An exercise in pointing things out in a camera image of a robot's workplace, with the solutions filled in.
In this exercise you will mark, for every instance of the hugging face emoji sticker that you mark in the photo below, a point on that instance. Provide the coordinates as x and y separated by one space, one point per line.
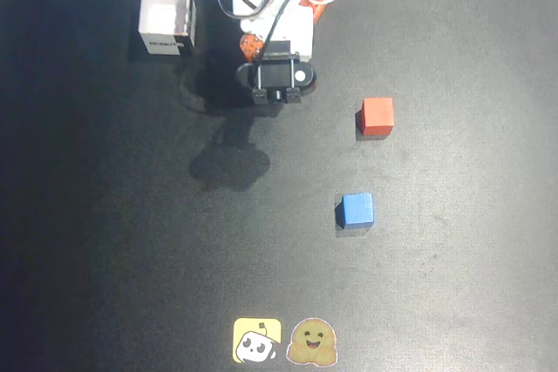
312 342

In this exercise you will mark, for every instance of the black table mat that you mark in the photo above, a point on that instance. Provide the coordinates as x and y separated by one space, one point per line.
131 215

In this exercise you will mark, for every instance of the blue cube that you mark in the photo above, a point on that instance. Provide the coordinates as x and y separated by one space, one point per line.
358 210

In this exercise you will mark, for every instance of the red cube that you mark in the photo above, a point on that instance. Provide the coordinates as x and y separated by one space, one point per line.
378 116

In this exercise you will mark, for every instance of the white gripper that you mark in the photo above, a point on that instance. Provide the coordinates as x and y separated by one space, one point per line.
252 46

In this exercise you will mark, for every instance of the black gripper-mounted camera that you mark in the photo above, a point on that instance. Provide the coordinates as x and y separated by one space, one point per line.
274 73

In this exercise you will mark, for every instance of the yellow robot face sticker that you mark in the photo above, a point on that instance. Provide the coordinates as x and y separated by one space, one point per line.
257 340

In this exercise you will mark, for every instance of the white open cardboard box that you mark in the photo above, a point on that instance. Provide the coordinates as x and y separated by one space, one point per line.
165 15

